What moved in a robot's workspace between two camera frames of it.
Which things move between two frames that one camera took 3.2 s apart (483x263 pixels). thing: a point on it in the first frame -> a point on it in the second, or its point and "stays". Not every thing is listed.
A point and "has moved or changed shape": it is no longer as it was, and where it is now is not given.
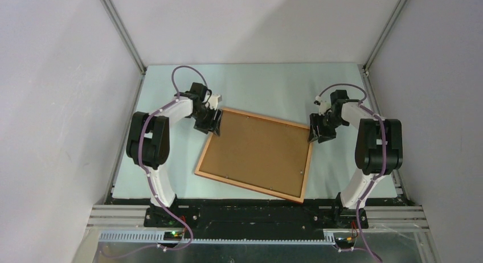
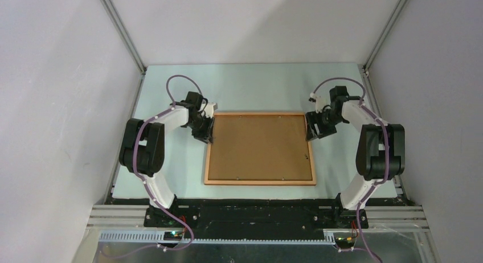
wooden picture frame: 306,166 has moved or changed shape
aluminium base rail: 400,218 stays
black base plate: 255,217 stays
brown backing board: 258,152 has moved or changed shape
